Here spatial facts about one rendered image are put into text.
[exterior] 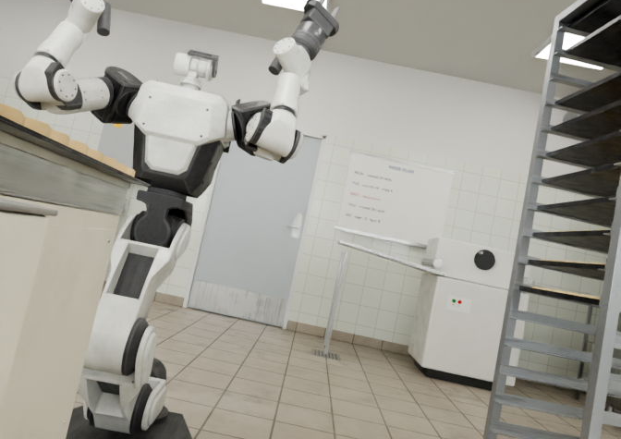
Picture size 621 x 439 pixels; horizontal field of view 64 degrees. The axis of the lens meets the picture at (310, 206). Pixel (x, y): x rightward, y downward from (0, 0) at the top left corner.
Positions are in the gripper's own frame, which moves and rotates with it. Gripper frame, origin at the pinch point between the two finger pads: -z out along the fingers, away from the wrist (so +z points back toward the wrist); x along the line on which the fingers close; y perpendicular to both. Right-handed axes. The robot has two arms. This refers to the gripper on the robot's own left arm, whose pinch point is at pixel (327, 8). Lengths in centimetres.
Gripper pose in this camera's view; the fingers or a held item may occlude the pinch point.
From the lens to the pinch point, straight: 158.2
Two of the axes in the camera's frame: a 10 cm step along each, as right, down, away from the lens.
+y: -5.9, 0.8, 8.1
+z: -4.3, 8.1, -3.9
